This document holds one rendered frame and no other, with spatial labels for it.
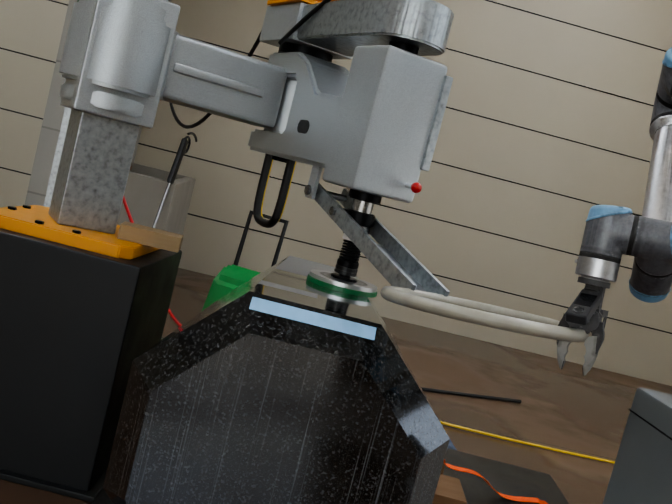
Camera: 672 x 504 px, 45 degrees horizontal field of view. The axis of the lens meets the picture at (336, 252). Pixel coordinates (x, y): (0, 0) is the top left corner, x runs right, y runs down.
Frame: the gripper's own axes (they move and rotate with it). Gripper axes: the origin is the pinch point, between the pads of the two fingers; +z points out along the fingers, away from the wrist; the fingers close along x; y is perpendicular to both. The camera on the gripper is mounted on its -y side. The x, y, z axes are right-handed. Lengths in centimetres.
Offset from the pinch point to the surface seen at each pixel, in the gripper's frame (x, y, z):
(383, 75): 72, 16, -64
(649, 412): -16.0, 12.4, 6.7
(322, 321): 57, -14, 4
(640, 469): -17.1, 10.3, 19.3
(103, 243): 145, -3, 0
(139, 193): 318, 187, -17
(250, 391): 66, -24, 23
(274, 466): 59, -19, 40
